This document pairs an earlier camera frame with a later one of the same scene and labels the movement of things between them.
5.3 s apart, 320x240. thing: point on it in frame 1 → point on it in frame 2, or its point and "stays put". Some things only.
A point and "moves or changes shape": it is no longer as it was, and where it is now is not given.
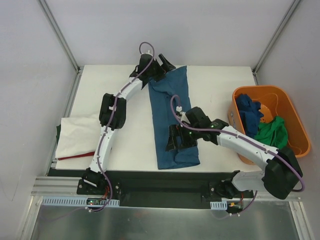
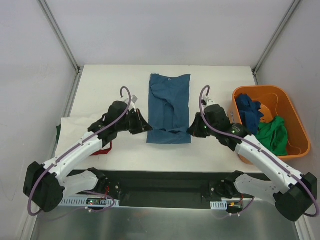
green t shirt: (274, 133) stays put
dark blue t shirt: (250, 113) stays put
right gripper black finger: (175, 140) → (199, 128)
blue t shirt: (167, 92) moves or changes shape
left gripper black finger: (166, 65) → (137, 123)
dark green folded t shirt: (58, 128) stays put
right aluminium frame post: (273, 39) stays put
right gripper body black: (182, 137) → (200, 125)
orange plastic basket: (274, 102) stays put
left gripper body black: (155, 74) → (136, 121)
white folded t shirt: (77, 136) stays put
